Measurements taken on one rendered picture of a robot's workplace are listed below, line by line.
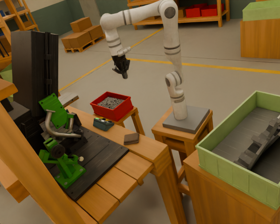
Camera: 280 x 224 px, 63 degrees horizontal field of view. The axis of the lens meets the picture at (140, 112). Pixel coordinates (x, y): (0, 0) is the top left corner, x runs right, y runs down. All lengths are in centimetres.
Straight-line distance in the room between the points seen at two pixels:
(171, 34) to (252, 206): 92
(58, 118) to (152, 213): 118
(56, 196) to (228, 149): 91
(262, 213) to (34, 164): 97
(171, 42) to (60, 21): 1043
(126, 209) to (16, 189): 143
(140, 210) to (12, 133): 163
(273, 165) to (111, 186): 82
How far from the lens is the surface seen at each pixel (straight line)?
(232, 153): 135
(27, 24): 1040
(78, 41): 742
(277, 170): 130
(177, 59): 134
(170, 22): 124
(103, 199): 126
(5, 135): 81
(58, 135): 155
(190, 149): 154
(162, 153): 135
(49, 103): 156
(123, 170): 134
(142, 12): 125
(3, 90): 109
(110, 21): 122
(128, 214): 226
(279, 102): 161
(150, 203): 225
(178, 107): 150
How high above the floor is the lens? 182
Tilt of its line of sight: 32 degrees down
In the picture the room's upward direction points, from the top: 17 degrees counter-clockwise
